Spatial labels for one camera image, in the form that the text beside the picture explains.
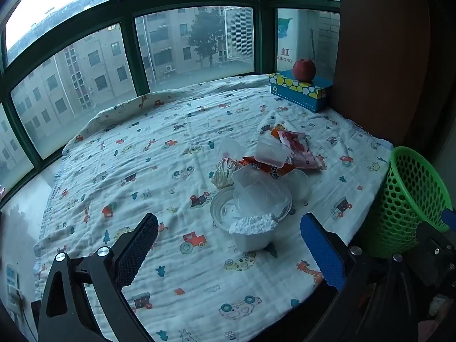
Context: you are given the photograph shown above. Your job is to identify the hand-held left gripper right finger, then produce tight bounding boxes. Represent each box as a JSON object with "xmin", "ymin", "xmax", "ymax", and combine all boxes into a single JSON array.
[{"xmin": 300, "ymin": 212, "xmax": 432, "ymax": 342}]

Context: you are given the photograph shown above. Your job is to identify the white plastic cup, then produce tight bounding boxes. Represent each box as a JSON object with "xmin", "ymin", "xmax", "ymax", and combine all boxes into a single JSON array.
[{"xmin": 229, "ymin": 213, "xmax": 279, "ymax": 251}]

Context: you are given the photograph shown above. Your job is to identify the white paper ball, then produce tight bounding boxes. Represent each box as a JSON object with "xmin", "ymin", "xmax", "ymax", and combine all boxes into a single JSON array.
[{"xmin": 212, "ymin": 157, "xmax": 246, "ymax": 189}]

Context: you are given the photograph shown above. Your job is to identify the pink snack wrapper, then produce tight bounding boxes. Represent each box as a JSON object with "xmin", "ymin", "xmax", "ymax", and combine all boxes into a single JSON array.
[{"xmin": 278, "ymin": 130, "xmax": 320, "ymax": 170}]

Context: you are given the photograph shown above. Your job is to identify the blue dotted tissue box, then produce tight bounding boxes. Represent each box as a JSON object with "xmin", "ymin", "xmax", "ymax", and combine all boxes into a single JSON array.
[{"xmin": 269, "ymin": 70, "xmax": 333, "ymax": 113}]

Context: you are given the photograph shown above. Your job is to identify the brown wooden wardrobe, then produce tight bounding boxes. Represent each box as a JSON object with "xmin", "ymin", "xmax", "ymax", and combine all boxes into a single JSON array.
[{"xmin": 328, "ymin": 0, "xmax": 456, "ymax": 172}]

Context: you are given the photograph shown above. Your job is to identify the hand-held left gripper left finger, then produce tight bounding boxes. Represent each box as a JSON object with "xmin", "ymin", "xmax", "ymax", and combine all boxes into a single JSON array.
[{"xmin": 37, "ymin": 213, "xmax": 159, "ymax": 342}]

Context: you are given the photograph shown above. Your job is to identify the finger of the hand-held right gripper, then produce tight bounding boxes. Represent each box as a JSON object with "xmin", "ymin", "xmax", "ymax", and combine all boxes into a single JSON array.
[
  {"xmin": 415, "ymin": 221, "xmax": 456, "ymax": 289},
  {"xmin": 441, "ymin": 208, "xmax": 456, "ymax": 229}
]

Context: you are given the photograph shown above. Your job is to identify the dark green tree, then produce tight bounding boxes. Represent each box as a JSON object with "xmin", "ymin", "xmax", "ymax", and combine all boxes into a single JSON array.
[{"xmin": 187, "ymin": 9, "xmax": 225, "ymax": 68}]

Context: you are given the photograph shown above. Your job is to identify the large clear plastic container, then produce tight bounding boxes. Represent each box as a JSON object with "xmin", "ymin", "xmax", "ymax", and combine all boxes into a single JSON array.
[{"xmin": 231, "ymin": 167, "xmax": 293, "ymax": 221}]

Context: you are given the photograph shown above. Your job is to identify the white louvered vent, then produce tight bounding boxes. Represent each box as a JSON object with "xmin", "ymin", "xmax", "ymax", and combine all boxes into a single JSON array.
[{"xmin": 224, "ymin": 6, "xmax": 254, "ymax": 63}]

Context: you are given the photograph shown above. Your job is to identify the large orange snack wrapper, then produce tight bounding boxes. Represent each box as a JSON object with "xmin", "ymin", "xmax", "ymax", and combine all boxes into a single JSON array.
[{"xmin": 239, "ymin": 155, "xmax": 296, "ymax": 178}]

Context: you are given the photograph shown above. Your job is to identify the red apple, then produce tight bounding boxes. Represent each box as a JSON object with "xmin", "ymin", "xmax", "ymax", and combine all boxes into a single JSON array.
[{"xmin": 293, "ymin": 58, "xmax": 317, "ymax": 82}]

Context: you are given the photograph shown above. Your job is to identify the grey apartment building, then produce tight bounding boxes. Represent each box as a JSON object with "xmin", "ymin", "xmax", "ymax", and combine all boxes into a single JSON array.
[{"xmin": 0, "ymin": 0, "xmax": 229, "ymax": 186}]

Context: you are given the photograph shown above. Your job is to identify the white printed blanket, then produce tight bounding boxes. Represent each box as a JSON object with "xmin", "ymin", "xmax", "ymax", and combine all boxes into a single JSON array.
[{"xmin": 34, "ymin": 73, "xmax": 394, "ymax": 342}]

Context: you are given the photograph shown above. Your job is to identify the white wall socket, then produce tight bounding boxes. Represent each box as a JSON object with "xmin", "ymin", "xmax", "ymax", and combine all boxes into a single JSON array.
[{"xmin": 5, "ymin": 264, "xmax": 25, "ymax": 314}]

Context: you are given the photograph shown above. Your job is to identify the clear round plastic cup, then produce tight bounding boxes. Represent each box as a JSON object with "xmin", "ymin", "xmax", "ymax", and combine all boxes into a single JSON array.
[{"xmin": 285, "ymin": 168, "xmax": 310, "ymax": 201}]

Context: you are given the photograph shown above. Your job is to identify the green window frame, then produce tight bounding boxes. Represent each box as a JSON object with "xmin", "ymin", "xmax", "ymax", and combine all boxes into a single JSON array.
[{"xmin": 0, "ymin": 0, "xmax": 341, "ymax": 211}]

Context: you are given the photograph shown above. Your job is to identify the green perforated plastic basket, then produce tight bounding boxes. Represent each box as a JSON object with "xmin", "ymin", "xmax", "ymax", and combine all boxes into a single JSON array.
[{"xmin": 358, "ymin": 146, "xmax": 453, "ymax": 259}]

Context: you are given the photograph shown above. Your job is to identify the white carton blue print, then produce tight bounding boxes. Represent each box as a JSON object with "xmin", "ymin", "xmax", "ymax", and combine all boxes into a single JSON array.
[{"xmin": 276, "ymin": 8, "xmax": 303, "ymax": 75}]

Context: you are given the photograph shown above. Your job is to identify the small clear plastic container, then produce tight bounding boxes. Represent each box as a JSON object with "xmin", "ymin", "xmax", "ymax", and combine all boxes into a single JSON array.
[{"xmin": 255, "ymin": 136, "xmax": 292, "ymax": 168}]

